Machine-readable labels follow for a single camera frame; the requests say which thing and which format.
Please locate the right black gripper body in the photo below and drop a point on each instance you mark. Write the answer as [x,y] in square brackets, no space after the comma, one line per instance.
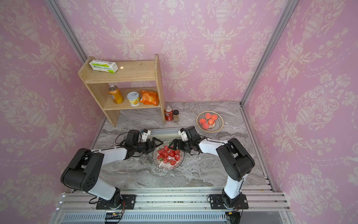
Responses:
[186,146]

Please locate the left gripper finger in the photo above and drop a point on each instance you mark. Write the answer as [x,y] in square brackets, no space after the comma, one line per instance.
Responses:
[151,149]
[154,142]

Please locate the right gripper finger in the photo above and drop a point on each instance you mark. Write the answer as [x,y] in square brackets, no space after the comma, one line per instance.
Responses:
[176,142]
[176,148]

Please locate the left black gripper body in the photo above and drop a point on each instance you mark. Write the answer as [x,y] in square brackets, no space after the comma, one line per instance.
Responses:
[143,146]

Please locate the beige plastic wrap dispenser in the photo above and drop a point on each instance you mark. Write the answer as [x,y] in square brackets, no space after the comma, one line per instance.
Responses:
[165,134]

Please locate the striped plate of strawberries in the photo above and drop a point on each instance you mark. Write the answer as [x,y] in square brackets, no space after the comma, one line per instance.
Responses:
[167,159]

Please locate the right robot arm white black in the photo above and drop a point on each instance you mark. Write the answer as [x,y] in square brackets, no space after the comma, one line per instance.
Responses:
[236,161]

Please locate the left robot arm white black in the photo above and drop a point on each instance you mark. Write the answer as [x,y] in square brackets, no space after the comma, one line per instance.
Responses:
[83,171]

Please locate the patterned plate with peaches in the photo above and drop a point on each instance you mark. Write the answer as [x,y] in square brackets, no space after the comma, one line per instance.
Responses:
[219,122]

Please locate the red strawberries pile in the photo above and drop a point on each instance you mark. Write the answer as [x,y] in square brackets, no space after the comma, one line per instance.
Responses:
[168,156]

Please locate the small brown spice jar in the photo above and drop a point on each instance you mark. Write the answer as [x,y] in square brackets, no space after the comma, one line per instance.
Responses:
[175,116]

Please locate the red soda can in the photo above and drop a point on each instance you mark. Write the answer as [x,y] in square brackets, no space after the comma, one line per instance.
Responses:
[168,113]

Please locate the peach fruit pile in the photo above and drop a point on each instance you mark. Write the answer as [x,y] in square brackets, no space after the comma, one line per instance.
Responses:
[208,121]

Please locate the orange snack bag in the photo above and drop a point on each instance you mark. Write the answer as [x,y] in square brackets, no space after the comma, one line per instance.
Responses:
[149,97]

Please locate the white yellow cup container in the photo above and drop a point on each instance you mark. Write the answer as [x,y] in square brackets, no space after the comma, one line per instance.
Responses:
[133,98]

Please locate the orange drink can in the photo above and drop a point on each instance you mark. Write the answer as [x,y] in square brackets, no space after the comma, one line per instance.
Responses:
[115,94]

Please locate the small electronics board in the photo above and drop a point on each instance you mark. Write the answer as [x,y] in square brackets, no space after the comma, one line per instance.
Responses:
[113,216]

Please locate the wooden two-tier shelf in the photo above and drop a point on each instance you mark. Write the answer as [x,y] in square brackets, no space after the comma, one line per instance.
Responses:
[131,76]

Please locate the white green carton box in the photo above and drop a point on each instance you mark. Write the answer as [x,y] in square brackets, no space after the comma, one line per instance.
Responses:
[110,67]

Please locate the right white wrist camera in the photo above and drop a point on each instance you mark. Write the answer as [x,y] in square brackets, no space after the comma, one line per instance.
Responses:
[182,134]

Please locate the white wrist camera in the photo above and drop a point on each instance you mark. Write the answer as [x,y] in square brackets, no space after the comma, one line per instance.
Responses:
[182,134]
[145,133]

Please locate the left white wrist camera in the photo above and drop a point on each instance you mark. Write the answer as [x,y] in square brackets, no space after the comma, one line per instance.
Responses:
[145,133]

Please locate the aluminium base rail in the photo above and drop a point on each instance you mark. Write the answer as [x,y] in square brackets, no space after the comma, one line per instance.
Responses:
[176,206]

